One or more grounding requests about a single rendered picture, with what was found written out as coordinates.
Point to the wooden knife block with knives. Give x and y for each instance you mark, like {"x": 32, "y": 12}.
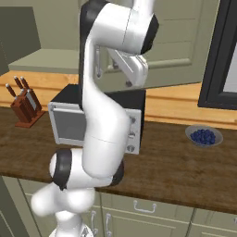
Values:
{"x": 26, "y": 106}

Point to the olive drawer front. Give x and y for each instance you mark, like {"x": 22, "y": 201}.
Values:
{"x": 213, "y": 217}
{"x": 172, "y": 209}

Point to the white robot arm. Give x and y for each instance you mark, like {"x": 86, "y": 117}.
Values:
{"x": 105, "y": 132}

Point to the olive wall cabinet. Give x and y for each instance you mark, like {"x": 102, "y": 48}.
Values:
{"x": 52, "y": 58}

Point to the black and silver toaster oven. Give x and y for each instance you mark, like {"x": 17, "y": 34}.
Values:
{"x": 66, "y": 123}

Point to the grey bowl of blueberries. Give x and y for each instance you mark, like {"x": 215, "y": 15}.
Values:
{"x": 203, "y": 136}

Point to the dark olive cabinet door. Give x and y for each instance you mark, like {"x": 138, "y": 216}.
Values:
{"x": 18, "y": 37}

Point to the black window frame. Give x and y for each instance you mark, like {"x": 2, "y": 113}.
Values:
{"x": 214, "y": 61}

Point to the olive cabinet door with panels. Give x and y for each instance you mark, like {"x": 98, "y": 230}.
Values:
{"x": 180, "y": 37}

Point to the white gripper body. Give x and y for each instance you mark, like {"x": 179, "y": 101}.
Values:
{"x": 135, "y": 68}

